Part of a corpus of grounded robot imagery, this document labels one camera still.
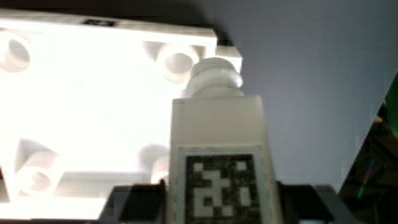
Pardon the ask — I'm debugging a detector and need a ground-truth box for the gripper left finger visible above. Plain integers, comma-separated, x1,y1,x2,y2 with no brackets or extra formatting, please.
101,184,165,224

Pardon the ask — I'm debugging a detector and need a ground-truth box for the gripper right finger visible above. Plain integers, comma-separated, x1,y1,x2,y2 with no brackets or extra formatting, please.
279,184,359,224

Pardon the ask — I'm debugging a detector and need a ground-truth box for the white square tabletop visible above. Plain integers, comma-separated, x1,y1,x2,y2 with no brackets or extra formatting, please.
0,8,241,222

